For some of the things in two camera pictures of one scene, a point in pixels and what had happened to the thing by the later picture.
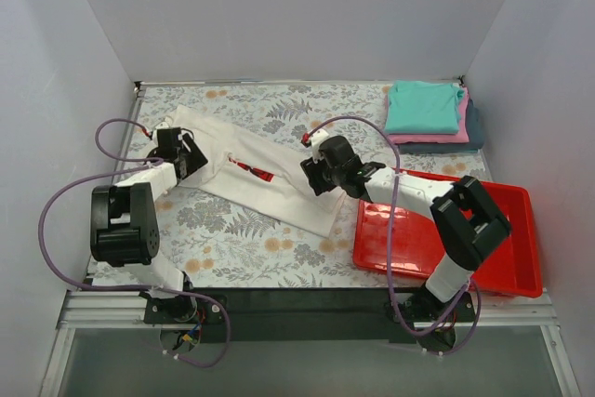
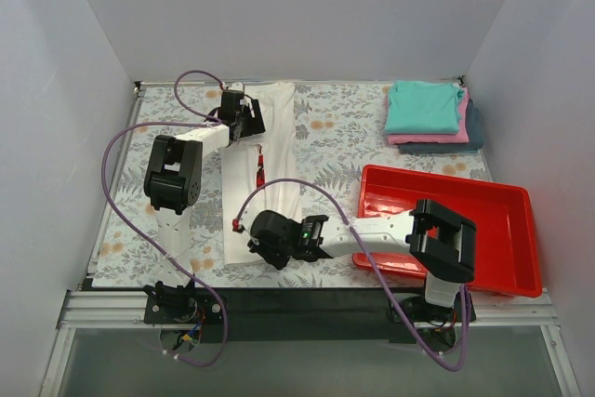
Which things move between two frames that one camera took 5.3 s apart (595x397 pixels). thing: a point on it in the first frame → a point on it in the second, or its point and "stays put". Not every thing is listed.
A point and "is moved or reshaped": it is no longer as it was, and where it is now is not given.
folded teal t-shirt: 423,107 stays put
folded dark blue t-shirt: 475,141 stays put
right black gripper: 311,176 → 268,253
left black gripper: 193,158 → 254,117
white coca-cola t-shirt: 257,176 is moved or reshaped
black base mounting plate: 310,315 stays put
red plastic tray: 515,271 stays put
